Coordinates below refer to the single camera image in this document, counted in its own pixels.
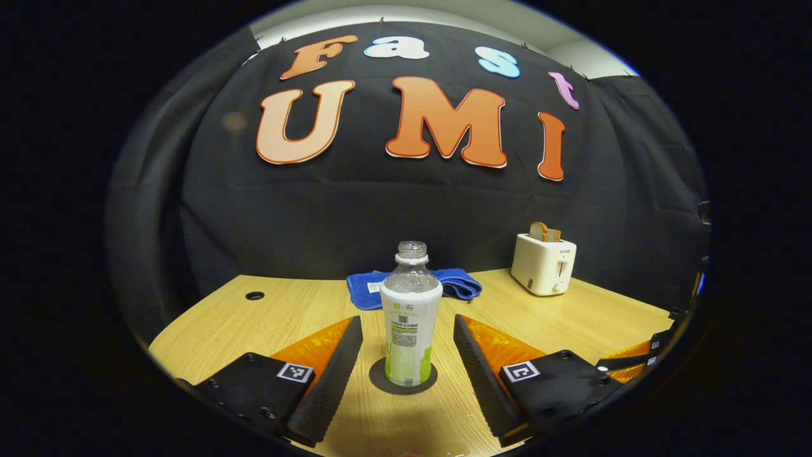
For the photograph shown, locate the black backdrop cloth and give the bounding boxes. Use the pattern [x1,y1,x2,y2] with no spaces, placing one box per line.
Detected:
[105,22,711,343]

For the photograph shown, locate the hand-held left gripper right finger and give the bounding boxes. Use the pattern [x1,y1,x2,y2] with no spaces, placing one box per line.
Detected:
[453,314,625,449]

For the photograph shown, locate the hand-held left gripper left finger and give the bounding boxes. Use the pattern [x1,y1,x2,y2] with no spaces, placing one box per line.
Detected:
[174,315,363,447]

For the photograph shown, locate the dark round coaster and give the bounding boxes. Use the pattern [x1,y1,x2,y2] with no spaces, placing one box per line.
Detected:
[369,357,438,395]

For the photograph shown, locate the blue folded towel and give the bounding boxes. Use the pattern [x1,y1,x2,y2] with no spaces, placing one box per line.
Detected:
[346,268,483,311]

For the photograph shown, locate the clear plastic water bottle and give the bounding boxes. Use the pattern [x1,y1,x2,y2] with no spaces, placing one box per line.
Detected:
[380,241,443,387]

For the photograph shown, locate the white toaster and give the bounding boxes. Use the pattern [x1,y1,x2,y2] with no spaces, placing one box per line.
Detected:
[511,233,578,297]

